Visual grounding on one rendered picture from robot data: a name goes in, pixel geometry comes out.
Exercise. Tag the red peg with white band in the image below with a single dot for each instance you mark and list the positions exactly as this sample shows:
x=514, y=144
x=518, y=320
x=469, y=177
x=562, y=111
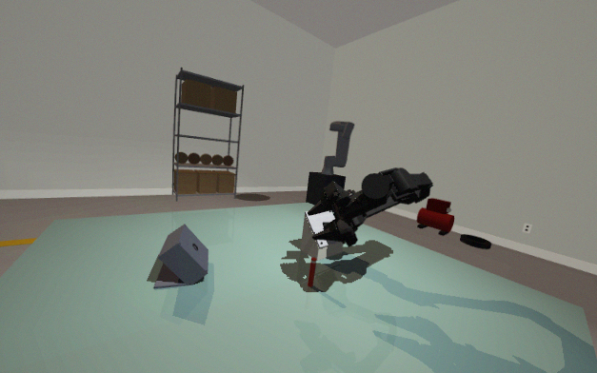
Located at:
x=312, y=271

